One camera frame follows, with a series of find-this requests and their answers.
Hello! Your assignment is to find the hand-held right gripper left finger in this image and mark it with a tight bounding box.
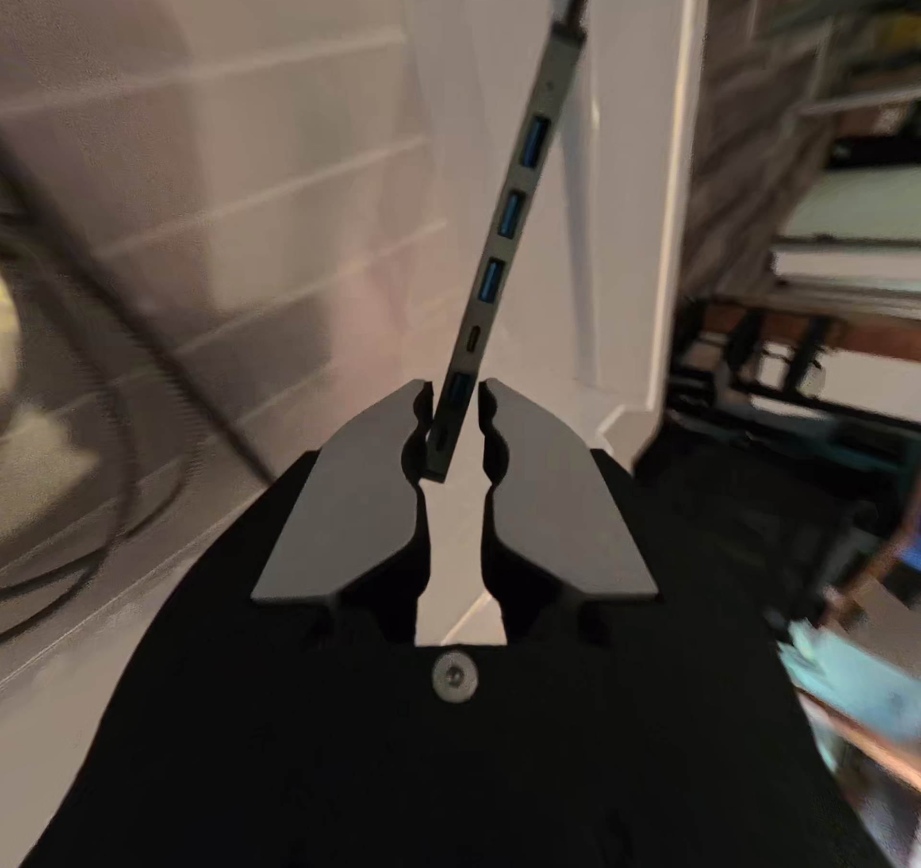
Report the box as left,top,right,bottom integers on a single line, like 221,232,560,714
249,379,433,609

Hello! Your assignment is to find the clear plastic bin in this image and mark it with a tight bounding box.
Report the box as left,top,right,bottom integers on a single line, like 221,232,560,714
0,0,715,698

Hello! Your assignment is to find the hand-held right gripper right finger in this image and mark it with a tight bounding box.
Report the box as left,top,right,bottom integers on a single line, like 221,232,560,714
478,377,660,606

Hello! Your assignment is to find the grey usb hub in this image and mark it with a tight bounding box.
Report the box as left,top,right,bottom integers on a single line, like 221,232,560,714
421,0,604,485

